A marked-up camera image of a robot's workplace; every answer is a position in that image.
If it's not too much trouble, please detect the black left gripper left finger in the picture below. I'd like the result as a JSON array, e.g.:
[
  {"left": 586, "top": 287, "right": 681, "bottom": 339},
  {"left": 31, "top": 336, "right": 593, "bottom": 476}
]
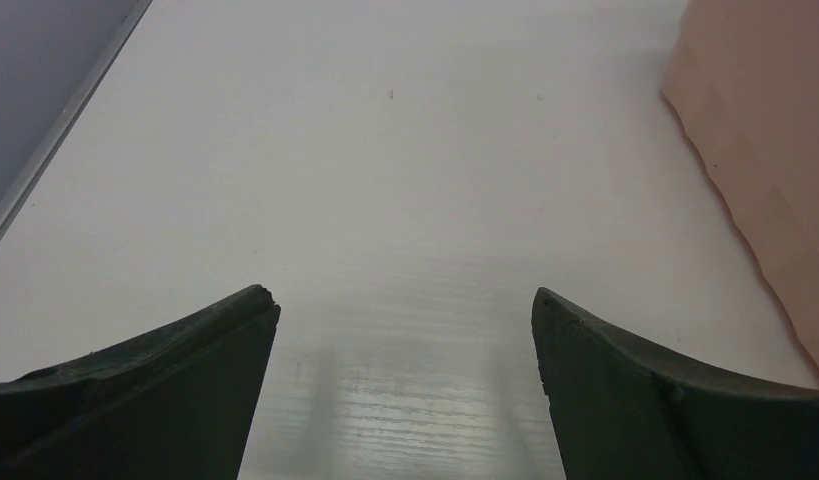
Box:
[{"left": 0, "top": 284, "right": 280, "bottom": 479}]

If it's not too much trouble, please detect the pink plastic bin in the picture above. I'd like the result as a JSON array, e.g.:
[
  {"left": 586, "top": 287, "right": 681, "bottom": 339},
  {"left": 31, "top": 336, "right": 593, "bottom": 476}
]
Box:
[{"left": 662, "top": 1, "right": 819, "bottom": 370}]

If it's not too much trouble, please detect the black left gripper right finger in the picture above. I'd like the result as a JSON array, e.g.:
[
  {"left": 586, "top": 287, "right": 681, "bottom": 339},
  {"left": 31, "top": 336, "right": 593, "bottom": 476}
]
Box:
[{"left": 531, "top": 288, "right": 819, "bottom": 479}]

